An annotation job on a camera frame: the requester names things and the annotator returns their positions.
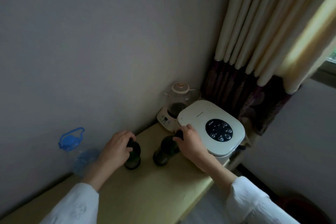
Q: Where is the beige brown striped curtain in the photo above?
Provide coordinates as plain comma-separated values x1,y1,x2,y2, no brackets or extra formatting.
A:
201,0,336,137

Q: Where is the white sleeve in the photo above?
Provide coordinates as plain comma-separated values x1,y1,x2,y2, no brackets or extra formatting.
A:
226,176,300,224
40,182,100,224

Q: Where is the person's left forearm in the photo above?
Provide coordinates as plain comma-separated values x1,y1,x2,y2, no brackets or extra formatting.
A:
82,162,117,192

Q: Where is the person's right forearm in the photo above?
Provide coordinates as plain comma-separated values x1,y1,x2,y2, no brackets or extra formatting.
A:
204,159,238,193

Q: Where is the person's left hand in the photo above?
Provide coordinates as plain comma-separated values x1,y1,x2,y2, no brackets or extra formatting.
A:
98,130,137,172

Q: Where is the person's right hand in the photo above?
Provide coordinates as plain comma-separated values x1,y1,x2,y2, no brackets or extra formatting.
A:
173,124,219,172

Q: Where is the black power plug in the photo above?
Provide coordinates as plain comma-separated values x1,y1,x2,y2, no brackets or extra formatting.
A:
230,144,247,160

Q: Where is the white right sleeve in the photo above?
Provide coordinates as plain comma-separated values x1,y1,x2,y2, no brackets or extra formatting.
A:
226,176,300,224

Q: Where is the white left sleeve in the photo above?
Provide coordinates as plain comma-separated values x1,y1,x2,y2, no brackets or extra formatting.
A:
40,182,100,224

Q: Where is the beige wooden cabinet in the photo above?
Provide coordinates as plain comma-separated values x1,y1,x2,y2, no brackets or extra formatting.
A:
0,122,232,224

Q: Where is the clear bottle blue cap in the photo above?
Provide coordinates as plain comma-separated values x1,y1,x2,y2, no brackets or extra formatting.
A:
58,127,102,177

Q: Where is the dark framed window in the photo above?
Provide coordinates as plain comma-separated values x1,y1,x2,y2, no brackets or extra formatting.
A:
311,48,336,89

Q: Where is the glass kettle beige lid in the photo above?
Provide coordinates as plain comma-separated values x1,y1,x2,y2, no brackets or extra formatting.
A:
164,82,202,119

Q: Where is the white kettle base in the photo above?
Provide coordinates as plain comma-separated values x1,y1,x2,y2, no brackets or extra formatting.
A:
156,105,180,133

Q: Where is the white box-shaped appliance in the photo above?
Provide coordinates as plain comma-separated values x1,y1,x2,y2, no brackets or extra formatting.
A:
177,100,246,166

